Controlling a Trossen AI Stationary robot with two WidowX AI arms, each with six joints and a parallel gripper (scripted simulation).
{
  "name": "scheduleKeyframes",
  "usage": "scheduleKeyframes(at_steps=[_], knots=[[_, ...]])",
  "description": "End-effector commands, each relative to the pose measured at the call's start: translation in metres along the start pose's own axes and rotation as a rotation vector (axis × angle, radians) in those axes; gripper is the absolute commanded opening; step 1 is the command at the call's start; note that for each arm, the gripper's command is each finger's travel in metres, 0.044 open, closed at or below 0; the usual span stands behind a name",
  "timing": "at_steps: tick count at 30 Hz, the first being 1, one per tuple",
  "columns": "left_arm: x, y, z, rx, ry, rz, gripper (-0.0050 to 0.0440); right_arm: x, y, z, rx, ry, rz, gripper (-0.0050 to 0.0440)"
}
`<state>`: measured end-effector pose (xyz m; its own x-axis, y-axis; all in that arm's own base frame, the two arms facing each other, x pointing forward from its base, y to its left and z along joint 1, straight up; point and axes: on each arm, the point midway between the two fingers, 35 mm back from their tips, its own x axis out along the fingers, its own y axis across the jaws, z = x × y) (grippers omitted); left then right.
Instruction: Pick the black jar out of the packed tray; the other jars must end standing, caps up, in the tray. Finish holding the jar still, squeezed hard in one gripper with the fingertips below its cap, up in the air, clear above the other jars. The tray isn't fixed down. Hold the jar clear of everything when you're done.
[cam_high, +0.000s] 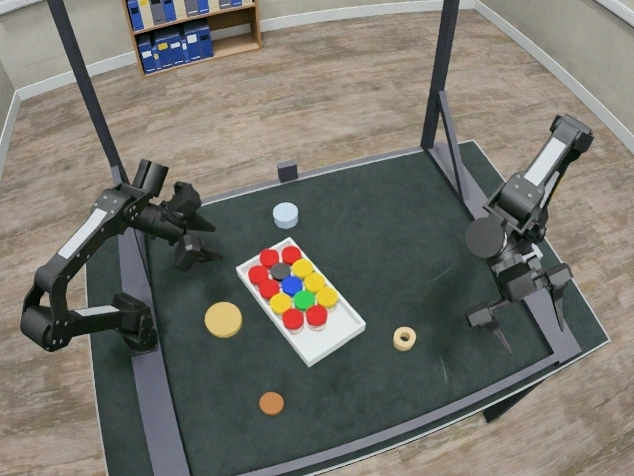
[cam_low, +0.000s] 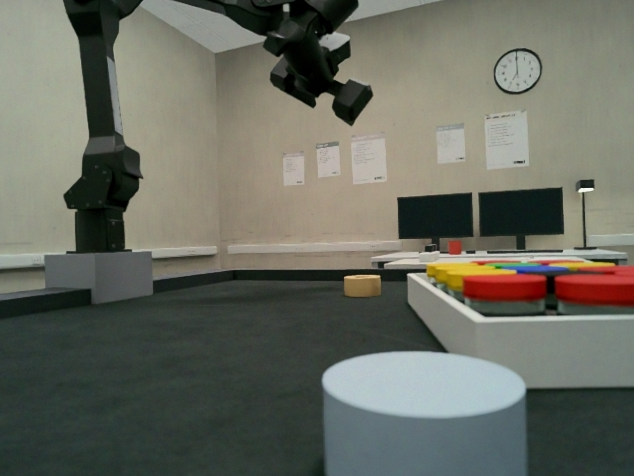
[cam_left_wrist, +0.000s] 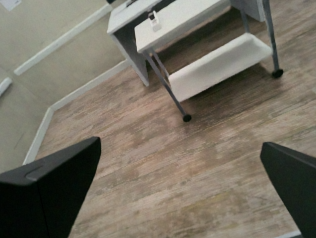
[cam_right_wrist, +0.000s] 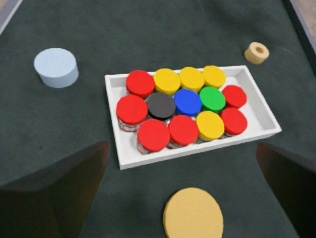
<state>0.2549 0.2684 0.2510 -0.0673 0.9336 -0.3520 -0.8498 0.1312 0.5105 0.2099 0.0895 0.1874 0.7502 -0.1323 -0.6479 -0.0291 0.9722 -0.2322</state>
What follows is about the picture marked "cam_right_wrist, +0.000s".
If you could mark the white rectangular tray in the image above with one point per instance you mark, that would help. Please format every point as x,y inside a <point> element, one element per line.
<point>261,122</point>

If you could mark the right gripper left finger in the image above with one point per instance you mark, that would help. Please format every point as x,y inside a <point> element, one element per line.
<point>54,201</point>

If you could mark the green jar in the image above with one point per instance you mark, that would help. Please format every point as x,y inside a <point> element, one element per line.
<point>212,100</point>

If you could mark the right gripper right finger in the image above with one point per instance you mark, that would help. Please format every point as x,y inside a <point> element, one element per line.
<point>292,179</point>

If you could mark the yellow jar cap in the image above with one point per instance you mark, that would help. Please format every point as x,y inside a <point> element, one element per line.
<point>213,77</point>
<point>166,81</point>
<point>210,127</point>
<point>191,79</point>

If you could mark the blue jar cap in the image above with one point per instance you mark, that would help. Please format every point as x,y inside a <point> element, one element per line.
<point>187,102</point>

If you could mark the red jar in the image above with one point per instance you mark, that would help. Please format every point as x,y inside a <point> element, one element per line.
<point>235,123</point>
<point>153,136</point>
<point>140,83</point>
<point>131,111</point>
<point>235,97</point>
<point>183,132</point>

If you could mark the tan round jar lid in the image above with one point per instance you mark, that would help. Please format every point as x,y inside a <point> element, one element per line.
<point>192,213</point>

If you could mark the tan roll of tape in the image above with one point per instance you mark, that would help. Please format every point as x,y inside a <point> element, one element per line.
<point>252,56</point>

